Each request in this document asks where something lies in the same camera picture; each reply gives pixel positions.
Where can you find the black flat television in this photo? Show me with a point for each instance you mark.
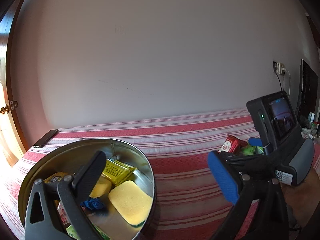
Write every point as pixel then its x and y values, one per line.
pixel 307 95

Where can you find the pink floral brown packet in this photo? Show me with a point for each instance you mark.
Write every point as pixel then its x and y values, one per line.
pixel 62 214

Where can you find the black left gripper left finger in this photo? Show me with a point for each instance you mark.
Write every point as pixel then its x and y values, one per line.
pixel 42 220

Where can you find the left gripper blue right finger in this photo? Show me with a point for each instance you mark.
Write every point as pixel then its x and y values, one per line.
pixel 257 142

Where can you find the yellow sponge with green base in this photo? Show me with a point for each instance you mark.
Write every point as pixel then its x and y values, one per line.
pixel 131 202

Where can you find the black smartphone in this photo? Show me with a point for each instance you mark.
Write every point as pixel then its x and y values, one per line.
pixel 47 137

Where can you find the red snack packet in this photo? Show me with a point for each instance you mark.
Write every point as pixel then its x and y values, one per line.
pixel 232 145

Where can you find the wall power socket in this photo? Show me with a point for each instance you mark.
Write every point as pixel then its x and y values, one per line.
pixel 279 68

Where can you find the small yellow sponge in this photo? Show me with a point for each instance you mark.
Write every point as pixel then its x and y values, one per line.
pixel 102 187

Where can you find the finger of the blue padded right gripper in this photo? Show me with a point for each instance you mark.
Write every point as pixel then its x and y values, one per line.
pixel 236 186

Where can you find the wooden door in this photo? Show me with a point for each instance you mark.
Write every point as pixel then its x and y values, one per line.
pixel 13 142

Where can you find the large green tissue pack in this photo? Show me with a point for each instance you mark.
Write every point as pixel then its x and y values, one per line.
pixel 72 233

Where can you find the yellow snack bag blue logo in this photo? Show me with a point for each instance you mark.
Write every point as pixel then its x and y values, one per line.
pixel 56 178

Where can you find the yellow biscuit packet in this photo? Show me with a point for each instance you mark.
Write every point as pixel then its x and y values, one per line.
pixel 117 172

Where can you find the brass door handle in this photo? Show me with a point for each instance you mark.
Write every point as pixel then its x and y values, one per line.
pixel 12 105

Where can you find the small bottles on dresser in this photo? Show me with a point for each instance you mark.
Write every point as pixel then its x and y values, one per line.
pixel 310 127

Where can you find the small green tissue pack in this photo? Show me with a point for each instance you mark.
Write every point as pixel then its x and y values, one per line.
pixel 251 150

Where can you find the person's right hand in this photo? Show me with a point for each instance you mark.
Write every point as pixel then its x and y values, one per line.
pixel 304 198

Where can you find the red white striped bedspread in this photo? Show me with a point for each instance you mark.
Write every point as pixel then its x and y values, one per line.
pixel 190 201

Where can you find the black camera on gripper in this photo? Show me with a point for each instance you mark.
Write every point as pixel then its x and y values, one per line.
pixel 273 117

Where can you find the round silver metal tin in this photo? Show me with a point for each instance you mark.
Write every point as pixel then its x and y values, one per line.
pixel 72 157

